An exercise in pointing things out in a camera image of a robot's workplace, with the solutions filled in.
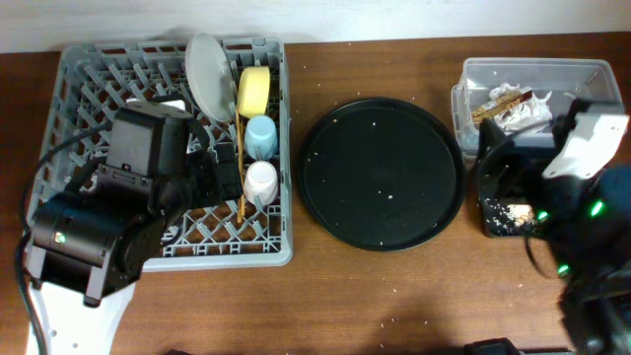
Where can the crumpled white paper napkin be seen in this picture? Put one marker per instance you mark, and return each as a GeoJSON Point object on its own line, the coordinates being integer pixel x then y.
{"type": "Point", "coordinates": [532, 111]}

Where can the rice and peanut shell scraps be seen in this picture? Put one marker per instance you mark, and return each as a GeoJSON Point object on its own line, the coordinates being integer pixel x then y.
{"type": "Point", "coordinates": [505, 220]}

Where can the pink plastic cup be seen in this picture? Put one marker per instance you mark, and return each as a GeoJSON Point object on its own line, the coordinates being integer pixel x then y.
{"type": "Point", "coordinates": [261, 181]}

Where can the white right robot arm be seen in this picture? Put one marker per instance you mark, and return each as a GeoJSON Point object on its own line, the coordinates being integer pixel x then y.
{"type": "Point", "coordinates": [580, 208]}

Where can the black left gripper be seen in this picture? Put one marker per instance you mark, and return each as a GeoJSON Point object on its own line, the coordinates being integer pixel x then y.
{"type": "Point", "coordinates": [203, 166]}

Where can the yellow bowl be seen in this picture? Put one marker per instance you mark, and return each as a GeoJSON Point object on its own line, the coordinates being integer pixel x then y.
{"type": "Point", "coordinates": [253, 93]}

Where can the clear plastic bin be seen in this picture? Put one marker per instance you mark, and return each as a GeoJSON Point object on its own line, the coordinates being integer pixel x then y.
{"type": "Point", "coordinates": [561, 80]}

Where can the light blue plastic cup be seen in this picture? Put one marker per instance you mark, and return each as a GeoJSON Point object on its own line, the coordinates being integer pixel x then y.
{"type": "Point", "coordinates": [261, 138]}

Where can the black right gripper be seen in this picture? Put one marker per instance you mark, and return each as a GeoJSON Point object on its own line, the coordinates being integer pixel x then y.
{"type": "Point", "coordinates": [530, 160]}

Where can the brown printed wrapper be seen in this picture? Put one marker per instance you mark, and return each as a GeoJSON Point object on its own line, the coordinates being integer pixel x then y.
{"type": "Point", "coordinates": [501, 104]}

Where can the black rectangular tray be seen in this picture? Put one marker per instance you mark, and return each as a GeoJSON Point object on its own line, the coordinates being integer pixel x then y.
{"type": "Point", "coordinates": [501, 193]}

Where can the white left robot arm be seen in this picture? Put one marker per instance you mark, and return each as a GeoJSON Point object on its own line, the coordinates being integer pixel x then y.
{"type": "Point", "coordinates": [95, 235]}

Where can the round black tray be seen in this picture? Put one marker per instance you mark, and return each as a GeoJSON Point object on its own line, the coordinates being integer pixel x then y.
{"type": "Point", "coordinates": [381, 174]}

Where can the grey plastic dishwasher rack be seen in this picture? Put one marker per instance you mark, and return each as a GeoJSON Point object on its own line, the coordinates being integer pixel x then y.
{"type": "Point", "coordinates": [94, 82]}

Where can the wooden chopstick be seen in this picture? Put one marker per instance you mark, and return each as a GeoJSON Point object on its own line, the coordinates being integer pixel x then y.
{"type": "Point", "coordinates": [240, 144]}

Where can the white round plate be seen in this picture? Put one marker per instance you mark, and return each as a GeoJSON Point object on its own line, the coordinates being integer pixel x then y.
{"type": "Point", "coordinates": [210, 78]}

